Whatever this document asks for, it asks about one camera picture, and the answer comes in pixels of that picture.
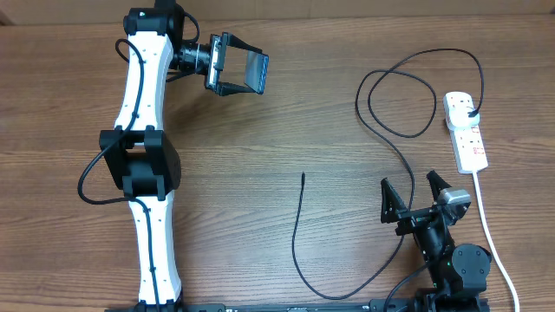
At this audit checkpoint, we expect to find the blue Galaxy smartphone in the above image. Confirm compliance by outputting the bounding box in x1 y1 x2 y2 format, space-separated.
245 51 270 94

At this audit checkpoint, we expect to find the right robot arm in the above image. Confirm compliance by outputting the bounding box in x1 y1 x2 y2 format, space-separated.
370 171 492 312

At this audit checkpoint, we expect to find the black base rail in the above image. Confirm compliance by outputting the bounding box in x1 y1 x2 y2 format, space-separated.
105 299 491 312

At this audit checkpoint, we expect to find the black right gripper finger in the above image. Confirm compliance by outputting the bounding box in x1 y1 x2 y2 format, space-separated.
427 170 451 201
381 178 409 224

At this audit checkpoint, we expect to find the black charging cable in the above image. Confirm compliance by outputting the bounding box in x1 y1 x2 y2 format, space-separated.
291 48 485 302

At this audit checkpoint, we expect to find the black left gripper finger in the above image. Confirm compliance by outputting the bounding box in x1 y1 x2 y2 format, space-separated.
215 82 255 96
223 32 263 54

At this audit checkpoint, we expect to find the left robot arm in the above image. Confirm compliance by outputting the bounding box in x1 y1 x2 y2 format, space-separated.
99 1 269 311

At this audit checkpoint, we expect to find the white power strip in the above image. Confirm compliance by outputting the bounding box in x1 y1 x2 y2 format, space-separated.
442 91 488 174

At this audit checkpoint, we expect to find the white power strip cord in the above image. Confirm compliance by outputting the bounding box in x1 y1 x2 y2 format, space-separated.
471 171 520 312

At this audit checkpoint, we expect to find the white charger adapter plug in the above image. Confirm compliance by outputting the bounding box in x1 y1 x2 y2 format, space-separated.
446 109 480 131

